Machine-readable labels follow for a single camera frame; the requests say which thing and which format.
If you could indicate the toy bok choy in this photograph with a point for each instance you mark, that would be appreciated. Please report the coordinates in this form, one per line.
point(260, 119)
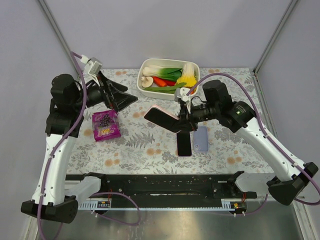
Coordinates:
point(167, 73)

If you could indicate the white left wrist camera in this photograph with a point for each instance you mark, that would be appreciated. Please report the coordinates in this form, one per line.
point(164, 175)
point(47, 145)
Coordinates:
point(92, 67)

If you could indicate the toy napa cabbage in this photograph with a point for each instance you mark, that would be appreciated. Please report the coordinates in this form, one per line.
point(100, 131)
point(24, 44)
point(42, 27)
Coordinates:
point(187, 76)

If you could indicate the lilac phone case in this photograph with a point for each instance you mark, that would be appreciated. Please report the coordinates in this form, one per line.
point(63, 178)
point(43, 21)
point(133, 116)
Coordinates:
point(200, 140)

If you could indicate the black phone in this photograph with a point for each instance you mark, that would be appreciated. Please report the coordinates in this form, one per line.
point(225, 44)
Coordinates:
point(184, 148)

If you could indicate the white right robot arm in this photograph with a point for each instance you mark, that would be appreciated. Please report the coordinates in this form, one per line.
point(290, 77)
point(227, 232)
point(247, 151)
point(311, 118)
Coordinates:
point(290, 174)

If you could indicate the white rectangular food container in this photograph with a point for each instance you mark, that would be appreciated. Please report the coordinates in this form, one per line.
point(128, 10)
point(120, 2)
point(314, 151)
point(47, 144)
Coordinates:
point(168, 63)

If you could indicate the purple snack packet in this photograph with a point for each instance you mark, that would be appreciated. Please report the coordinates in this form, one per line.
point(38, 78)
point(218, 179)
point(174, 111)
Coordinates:
point(105, 125)

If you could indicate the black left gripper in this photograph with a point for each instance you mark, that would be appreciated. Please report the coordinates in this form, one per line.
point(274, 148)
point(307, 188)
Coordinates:
point(108, 92)

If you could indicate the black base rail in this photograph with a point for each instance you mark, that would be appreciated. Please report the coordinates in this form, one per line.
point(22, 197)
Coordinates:
point(167, 191)

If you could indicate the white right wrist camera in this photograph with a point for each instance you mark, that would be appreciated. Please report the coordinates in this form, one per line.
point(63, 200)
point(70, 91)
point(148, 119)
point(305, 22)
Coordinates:
point(181, 96)

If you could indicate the toy green bean pod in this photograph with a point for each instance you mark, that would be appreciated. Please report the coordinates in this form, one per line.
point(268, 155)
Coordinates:
point(165, 89)

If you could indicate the toy mushroom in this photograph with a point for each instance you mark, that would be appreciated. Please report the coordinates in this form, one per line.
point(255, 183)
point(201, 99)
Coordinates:
point(146, 81)

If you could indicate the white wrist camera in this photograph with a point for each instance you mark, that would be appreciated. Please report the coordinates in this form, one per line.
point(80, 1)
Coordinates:
point(181, 96)
point(92, 67)

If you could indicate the toy red chili pepper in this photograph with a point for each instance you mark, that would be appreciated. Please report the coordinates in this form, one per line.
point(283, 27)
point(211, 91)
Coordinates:
point(163, 82)

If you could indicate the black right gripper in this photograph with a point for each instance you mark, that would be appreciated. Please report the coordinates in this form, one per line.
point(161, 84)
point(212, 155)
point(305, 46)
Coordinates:
point(188, 120)

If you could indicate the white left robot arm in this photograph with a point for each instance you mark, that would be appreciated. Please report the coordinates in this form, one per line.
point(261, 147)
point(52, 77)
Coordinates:
point(69, 99)

